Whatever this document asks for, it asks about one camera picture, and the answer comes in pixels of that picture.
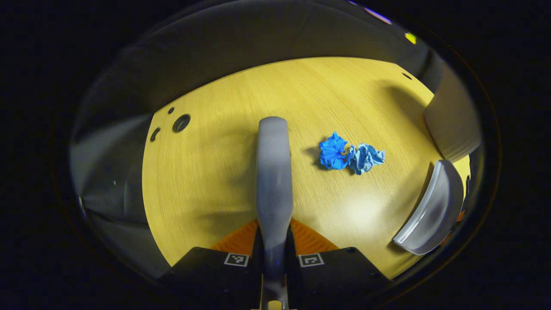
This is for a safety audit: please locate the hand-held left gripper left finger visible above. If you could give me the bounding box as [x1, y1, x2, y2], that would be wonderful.
[159, 219, 264, 310]

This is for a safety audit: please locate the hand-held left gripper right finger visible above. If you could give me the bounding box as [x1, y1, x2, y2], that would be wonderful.
[286, 217, 392, 310]

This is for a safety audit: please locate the white garbage bin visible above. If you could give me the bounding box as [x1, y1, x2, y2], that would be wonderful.
[424, 60, 482, 163]

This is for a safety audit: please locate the light blue paper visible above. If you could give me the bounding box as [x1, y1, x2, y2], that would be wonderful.
[346, 143, 386, 175]

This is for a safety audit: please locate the small grey broom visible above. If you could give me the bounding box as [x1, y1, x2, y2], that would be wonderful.
[256, 116, 294, 310]

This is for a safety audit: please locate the dark blue paper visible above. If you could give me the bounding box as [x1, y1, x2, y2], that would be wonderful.
[319, 132, 349, 171]

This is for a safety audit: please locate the wooden desktop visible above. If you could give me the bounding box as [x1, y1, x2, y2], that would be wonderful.
[142, 57, 471, 280]

